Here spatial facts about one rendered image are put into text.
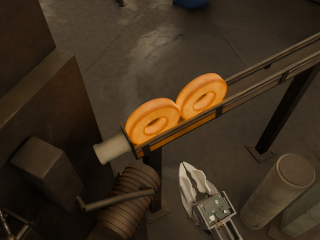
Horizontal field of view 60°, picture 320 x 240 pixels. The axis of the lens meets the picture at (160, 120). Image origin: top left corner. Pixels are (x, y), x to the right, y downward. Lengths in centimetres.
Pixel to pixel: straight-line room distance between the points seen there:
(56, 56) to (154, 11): 177
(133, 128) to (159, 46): 142
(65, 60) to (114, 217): 44
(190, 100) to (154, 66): 120
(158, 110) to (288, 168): 49
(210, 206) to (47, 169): 35
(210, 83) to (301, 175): 44
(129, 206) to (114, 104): 98
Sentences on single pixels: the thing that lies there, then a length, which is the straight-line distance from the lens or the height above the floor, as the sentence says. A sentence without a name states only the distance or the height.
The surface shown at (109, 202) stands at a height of 58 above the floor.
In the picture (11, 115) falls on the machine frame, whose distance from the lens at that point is 65.
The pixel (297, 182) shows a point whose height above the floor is 52.
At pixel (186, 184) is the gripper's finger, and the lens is 65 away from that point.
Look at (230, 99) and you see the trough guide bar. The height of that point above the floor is 71.
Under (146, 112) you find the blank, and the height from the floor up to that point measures 78.
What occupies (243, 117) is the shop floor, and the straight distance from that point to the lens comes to 172.
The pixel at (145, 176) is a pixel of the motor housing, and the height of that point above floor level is 53.
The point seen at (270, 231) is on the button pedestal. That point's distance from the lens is 145.
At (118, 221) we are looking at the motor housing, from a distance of 84.
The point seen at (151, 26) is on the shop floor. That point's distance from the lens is 227.
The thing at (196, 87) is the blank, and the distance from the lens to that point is 73.
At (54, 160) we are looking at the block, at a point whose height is 80.
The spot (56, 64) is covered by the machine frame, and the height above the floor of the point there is 87.
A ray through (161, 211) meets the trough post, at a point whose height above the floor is 1.
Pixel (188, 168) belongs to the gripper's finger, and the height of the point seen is 72.
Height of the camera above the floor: 133
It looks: 55 degrees down
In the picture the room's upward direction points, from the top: straight up
